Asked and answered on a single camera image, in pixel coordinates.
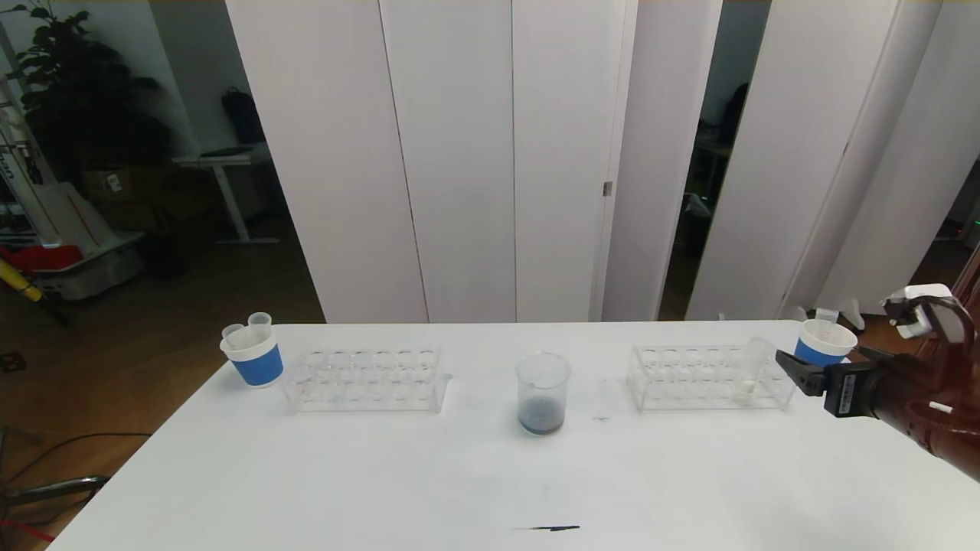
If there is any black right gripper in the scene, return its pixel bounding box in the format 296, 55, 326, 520
775, 344, 941, 457

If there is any test tube pale yellow pigment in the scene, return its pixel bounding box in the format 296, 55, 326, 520
733, 337, 774, 404

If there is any clear acrylic test tube rack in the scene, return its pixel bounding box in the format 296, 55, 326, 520
626, 342, 801, 412
282, 344, 452, 414

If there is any clear glass beaker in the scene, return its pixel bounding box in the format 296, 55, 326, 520
514, 351, 571, 438

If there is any white paper cup blue sleeve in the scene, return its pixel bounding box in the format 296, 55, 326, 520
794, 318, 858, 370
220, 329, 285, 388

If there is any white desk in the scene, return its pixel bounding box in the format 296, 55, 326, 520
173, 144, 280, 244

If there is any black backpack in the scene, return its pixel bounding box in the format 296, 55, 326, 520
220, 86, 266, 145

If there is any brown cardboard box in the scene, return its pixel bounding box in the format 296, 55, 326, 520
81, 167, 152, 202

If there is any white machine base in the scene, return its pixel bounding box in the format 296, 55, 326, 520
31, 181, 146, 300

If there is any grey metal leg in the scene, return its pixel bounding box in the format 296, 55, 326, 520
0, 474, 112, 506

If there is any dark green potted plant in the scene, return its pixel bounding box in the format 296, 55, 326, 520
4, 0, 173, 184

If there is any yellow tool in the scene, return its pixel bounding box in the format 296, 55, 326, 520
0, 255, 44, 302

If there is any white pole with lettering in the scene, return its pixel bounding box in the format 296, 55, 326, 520
0, 73, 58, 246

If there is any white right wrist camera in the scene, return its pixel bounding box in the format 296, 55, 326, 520
882, 284, 959, 341

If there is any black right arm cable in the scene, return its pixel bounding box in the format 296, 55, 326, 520
911, 295, 978, 362

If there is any black floor cable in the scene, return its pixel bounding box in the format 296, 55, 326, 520
0, 432, 154, 491

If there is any red floor cable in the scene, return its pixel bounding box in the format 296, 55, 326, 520
0, 519, 54, 543

